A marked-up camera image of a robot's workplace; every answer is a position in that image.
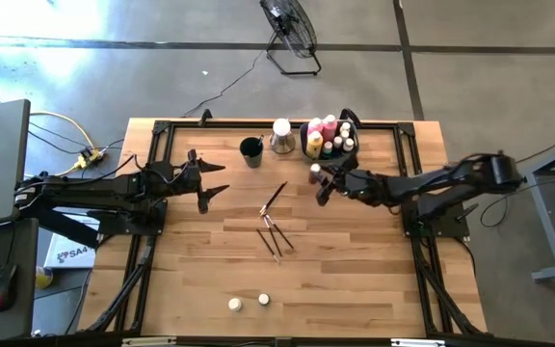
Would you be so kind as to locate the black floor fan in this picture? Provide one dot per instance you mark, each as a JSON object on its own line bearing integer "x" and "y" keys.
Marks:
{"x": 289, "y": 29}

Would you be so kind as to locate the teal ribbed plastic cup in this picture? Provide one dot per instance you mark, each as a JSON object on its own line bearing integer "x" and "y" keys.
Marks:
{"x": 248, "y": 159}

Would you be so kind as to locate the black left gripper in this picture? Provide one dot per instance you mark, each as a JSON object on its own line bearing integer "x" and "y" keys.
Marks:
{"x": 191, "y": 178}

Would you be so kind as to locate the teal plastic storage bin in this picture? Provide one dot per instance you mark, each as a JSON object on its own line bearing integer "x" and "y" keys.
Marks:
{"x": 306, "y": 160}

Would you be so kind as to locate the black paintbrush dark bristles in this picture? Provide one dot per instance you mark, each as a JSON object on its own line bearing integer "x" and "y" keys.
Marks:
{"x": 272, "y": 236}
{"x": 280, "y": 232}

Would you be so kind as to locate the small red paint bottle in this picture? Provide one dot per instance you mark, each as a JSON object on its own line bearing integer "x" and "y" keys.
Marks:
{"x": 314, "y": 169}

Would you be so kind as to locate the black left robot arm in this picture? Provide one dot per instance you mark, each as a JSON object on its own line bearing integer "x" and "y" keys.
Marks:
{"x": 89, "y": 190}

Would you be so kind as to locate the large yellow paint bottle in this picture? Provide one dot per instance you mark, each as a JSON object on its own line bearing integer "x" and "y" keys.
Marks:
{"x": 314, "y": 144}

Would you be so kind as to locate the white paint bottle black label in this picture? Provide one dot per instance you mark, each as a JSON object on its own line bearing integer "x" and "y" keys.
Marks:
{"x": 349, "y": 144}
{"x": 234, "y": 304}

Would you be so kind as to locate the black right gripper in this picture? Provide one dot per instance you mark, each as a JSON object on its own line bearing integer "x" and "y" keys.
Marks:
{"x": 359, "y": 185}

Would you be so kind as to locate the yellow power plug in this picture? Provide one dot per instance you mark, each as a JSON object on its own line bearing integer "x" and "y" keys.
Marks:
{"x": 87, "y": 158}

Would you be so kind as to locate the black computer mouse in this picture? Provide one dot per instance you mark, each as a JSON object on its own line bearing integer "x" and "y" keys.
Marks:
{"x": 2, "y": 289}

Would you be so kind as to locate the white printed box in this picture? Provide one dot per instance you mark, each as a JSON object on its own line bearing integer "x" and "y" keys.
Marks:
{"x": 72, "y": 253}

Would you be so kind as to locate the black paintbrush silver ferrule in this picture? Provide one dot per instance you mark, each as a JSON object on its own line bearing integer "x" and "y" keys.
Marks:
{"x": 259, "y": 140}

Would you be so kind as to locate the yellow round object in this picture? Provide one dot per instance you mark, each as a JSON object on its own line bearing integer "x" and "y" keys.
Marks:
{"x": 44, "y": 278}

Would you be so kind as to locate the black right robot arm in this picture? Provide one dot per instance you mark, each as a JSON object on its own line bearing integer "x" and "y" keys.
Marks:
{"x": 441, "y": 183}

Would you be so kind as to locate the large pink paint bottle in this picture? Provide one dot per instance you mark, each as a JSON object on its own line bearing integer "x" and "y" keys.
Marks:
{"x": 314, "y": 124}
{"x": 329, "y": 126}

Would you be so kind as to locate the small purple paint bottle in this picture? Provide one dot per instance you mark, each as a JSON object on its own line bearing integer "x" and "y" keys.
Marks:
{"x": 337, "y": 141}

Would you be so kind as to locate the small dark paint bottle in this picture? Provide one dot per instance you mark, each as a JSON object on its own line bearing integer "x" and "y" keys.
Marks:
{"x": 264, "y": 299}

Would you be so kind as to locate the paint brushes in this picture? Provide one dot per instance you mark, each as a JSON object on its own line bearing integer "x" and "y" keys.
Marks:
{"x": 273, "y": 198}

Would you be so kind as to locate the grey metal stand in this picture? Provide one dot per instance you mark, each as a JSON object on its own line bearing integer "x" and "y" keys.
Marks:
{"x": 547, "y": 221}

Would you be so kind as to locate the dark desk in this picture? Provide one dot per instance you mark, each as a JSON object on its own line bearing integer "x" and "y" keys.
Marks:
{"x": 17, "y": 241}

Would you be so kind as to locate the paintbrushes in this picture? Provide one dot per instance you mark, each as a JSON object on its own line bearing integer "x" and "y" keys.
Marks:
{"x": 268, "y": 246}

